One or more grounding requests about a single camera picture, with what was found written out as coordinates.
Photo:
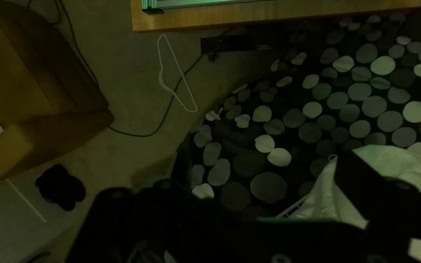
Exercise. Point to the black grey dotted bedspread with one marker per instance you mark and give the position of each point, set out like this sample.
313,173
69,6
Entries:
340,87

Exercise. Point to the black power strip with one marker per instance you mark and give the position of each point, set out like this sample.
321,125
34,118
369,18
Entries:
233,43

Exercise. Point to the white crumpled cloth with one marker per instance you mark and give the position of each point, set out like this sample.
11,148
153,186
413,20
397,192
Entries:
367,185

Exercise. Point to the black object on floor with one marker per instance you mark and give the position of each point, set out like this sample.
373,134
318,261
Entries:
60,188

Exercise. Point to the brown cardboard box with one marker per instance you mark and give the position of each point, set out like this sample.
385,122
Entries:
49,103

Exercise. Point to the white wire shelf stand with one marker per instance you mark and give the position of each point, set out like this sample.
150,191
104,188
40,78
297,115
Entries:
293,211

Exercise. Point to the wooden bed frame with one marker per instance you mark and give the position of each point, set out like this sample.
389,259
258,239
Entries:
258,12

